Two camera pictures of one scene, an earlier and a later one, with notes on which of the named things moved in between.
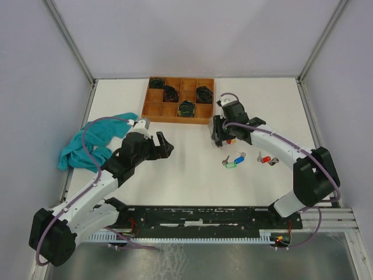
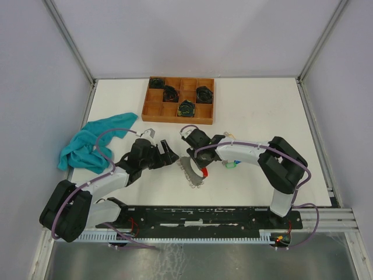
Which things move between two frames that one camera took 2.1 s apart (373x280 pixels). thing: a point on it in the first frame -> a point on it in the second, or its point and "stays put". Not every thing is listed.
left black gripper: (156, 150) -> (161, 160)
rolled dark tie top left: (156, 83) stays put
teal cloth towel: (97, 134) stays put
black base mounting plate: (133, 219) stays put
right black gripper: (217, 133) -> (200, 164)
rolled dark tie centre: (170, 94) stays put
